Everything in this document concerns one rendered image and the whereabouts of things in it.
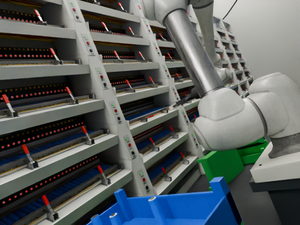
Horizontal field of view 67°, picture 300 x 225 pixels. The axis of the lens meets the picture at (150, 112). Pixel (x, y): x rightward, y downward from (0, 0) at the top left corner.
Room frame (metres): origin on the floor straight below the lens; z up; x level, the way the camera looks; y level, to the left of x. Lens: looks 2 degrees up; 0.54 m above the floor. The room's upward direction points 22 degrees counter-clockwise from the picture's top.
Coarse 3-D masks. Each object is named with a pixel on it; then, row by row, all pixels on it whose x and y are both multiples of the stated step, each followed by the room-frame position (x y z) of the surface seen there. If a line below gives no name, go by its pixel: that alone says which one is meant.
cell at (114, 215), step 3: (114, 213) 0.45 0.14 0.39; (117, 213) 0.46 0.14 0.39; (111, 216) 0.45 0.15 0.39; (114, 216) 0.45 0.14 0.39; (117, 216) 0.45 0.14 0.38; (111, 219) 0.45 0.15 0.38; (114, 219) 0.45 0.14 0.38; (117, 219) 0.45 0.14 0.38; (111, 222) 0.45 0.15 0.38; (114, 222) 0.45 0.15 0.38; (117, 222) 0.45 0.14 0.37; (120, 222) 0.45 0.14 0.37
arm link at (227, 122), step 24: (144, 0) 0.93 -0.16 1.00; (168, 0) 0.90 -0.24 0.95; (168, 24) 0.92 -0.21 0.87; (192, 48) 0.86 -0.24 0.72; (192, 72) 0.87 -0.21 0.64; (216, 72) 0.85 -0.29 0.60; (216, 96) 0.79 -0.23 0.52; (216, 120) 0.78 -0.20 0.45; (240, 120) 0.76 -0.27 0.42; (264, 120) 0.76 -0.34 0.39; (216, 144) 0.78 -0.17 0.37; (240, 144) 0.79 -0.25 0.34
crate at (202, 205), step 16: (208, 192) 0.41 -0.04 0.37; (224, 192) 0.37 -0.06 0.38; (112, 208) 0.55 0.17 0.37; (128, 208) 0.57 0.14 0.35; (144, 208) 0.54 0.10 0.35; (176, 208) 0.47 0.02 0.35; (192, 208) 0.44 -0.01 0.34; (208, 208) 0.42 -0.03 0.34; (224, 208) 0.36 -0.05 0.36; (128, 224) 0.54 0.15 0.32; (144, 224) 0.51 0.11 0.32; (176, 224) 0.45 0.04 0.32; (192, 224) 0.43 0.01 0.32; (208, 224) 0.32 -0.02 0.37; (224, 224) 0.35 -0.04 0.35
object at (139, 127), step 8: (152, 104) 1.75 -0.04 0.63; (160, 104) 1.78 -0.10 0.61; (168, 104) 1.74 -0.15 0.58; (128, 112) 1.50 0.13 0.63; (168, 112) 1.59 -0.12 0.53; (176, 112) 1.68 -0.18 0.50; (152, 120) 1.40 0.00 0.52; (160, 120) 1.48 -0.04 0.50; (136, 128) 1.26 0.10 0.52; (144, 128) 1.33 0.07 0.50
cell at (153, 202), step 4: (148, 200) 0.45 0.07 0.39; (152, 200) 0.45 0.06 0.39; (156, 200) 0.45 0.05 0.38; (152, 204) 0.45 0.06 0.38; (156, 204) 0.45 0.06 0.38; (152, 208) 0.45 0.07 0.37; (156, 208) 0.45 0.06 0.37; (160, 208) 0.45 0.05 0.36; (156, 212) 0.45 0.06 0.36; (160, 212) 0.45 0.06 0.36; (156, 216) 0.45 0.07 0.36; (160, 216) 0.45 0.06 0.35; (156, 220) 0.45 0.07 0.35; (160, 220) 0.45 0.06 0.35; (164, 220) 0.45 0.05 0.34; (160, 224) 0.45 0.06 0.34; (164, 224) 0.45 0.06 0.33
